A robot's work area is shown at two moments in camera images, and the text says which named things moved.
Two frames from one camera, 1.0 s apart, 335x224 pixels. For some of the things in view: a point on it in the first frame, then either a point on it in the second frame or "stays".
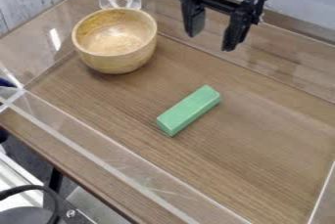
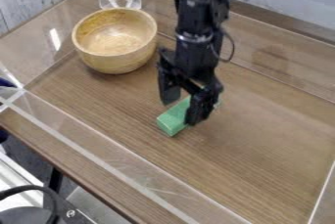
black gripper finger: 240,22 to 202,100
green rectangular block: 189,111 stays
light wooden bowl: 114,39 stays
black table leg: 55,179 stays
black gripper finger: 194,14 to 169,85
